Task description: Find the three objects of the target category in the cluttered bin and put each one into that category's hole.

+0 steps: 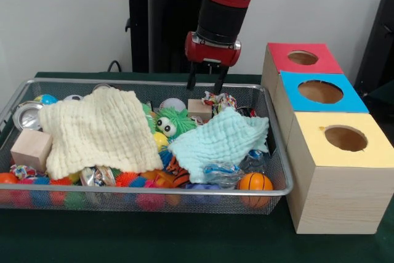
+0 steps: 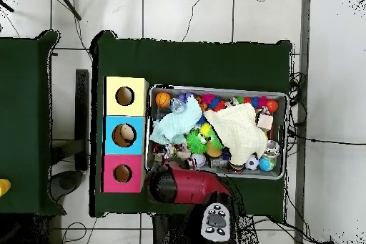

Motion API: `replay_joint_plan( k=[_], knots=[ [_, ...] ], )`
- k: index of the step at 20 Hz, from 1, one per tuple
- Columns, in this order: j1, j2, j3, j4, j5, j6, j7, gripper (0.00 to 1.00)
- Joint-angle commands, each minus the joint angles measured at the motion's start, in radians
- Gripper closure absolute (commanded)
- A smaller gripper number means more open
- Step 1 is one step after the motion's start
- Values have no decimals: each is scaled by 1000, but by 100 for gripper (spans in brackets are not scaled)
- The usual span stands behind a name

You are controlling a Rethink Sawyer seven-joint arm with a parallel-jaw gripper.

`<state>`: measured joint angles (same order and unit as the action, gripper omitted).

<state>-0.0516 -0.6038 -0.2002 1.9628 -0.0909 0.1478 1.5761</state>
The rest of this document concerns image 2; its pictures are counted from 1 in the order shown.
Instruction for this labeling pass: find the cream waffle cloth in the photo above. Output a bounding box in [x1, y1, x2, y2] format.
[203, 102, 269, 166]

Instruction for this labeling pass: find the wooden box with three holes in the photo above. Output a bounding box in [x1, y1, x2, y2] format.
[100, 76, 150, 194]

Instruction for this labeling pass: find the metal mesh bin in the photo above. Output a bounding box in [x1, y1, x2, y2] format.
[144, 84, 288, 180]

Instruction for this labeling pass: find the light blue waffle cloth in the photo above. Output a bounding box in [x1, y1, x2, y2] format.
[149, 94, 204, 145]

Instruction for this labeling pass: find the green fuzzy toy with eyes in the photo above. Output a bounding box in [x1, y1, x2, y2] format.
[184, 128, 224, 155]

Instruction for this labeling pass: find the orange basketball toy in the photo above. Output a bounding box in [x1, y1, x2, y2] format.
[154, 91, 172, 109]

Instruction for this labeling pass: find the white baseball toy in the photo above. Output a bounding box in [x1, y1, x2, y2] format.
[190, 153, 207, 168]

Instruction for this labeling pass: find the dark green tablecloth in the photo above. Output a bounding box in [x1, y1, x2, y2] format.
[89, 30, 293, 223]
[0, 30, 66, 216]

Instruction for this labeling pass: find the large wooden cube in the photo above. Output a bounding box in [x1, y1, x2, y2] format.
[256, 113, 275, 132]

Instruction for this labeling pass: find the silver metal can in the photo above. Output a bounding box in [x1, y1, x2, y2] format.
[264, 140, 281, 156]

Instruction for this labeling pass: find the blue globe ball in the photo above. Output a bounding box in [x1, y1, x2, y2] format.
[258, 156, 276, 172]

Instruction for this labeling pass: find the black stand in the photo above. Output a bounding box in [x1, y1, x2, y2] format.
[49, 69, 90, 202]

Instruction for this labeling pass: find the black tripod leg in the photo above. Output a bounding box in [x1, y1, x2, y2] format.
[54, 0, 83, 21]

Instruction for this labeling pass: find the yellow object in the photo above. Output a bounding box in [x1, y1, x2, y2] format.
[0, 178, 11, 197]

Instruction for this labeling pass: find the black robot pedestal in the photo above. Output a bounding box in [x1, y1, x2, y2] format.
[152, 213, 204, 244]

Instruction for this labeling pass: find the black cable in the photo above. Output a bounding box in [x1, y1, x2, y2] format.
[287, 129, 366, 146]

